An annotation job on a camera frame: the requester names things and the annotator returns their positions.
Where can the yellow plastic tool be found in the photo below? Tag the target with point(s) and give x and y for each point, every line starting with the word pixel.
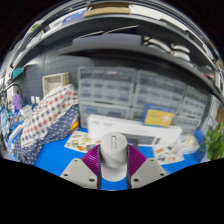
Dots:
pixel 74 125

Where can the white blue tissue box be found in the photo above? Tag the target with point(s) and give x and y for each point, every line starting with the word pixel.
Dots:
pixel 186 143

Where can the grey pegboard panel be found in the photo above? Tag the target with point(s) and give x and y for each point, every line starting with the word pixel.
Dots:
pixel 60 65

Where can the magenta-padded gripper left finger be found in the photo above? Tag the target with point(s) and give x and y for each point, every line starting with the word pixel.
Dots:
pixel 78 171

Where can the yellow and blue box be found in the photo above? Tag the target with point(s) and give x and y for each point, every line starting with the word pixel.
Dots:
pixel 159 117

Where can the purple plastic object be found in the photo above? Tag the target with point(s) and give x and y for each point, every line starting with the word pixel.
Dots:
pixel 17 102

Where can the navy polka dot cloth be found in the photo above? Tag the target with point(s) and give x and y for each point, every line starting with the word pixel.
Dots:
pixel 56 131

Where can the dark overhead shelf unit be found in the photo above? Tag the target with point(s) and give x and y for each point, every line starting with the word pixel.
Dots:
pixel 133 50

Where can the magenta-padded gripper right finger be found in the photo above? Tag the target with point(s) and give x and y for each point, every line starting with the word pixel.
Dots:
pixel 148 170

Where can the cartoon sticker sheet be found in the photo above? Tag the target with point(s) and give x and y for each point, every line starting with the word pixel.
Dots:
pixel 168 155

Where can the white computer mouse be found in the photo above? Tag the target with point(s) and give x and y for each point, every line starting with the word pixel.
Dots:
pixel 113 153

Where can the red blue checked cloth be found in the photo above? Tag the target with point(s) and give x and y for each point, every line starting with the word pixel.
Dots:
pixel 46 113

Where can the potted green plant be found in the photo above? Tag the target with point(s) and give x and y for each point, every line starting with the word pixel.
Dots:
pixel 215 141

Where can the white woven basket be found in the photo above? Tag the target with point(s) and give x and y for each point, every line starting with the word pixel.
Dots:
pixel 55 82

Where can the long white keyboard box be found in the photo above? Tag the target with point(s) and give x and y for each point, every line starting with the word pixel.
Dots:
pixel 140 128

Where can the colourful food sticker sheet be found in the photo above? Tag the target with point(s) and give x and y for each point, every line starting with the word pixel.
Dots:
pixel 80 141

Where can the teal plastic holder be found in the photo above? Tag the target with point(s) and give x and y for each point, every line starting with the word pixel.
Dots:
pixel 17 73

